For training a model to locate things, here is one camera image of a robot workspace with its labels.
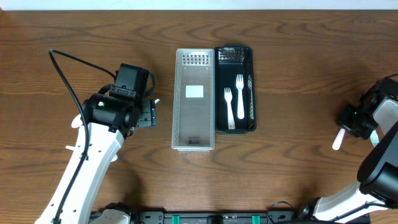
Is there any white plastic fork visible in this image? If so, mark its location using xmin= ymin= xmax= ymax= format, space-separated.
xmin=369 ymin=130 xmax=379 ymax=147
xmin=224 ymin=87 xmax=236 ymax=129
xmin=236 ymin=74 xmax=244 ymax=119

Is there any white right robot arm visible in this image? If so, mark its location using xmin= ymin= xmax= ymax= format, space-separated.
xmin=297 ymin=75 xmax=397 ymax=223

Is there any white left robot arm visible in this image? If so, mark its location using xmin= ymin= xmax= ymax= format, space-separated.
xmin=36 ymin=85 xmax=157 ymax=223

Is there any clear white plastic basket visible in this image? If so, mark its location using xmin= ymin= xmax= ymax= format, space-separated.
xmin=172 ymin=49 xmax=215 ymax=152

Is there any dark green plastic basket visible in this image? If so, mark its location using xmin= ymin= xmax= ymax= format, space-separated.
xmin=215 ymin=45 xmax=257 ymax=134

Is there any black aluminium rail with clips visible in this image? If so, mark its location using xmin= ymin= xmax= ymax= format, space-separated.
xmin=88 ymin=200 xmax=373 ymax=224

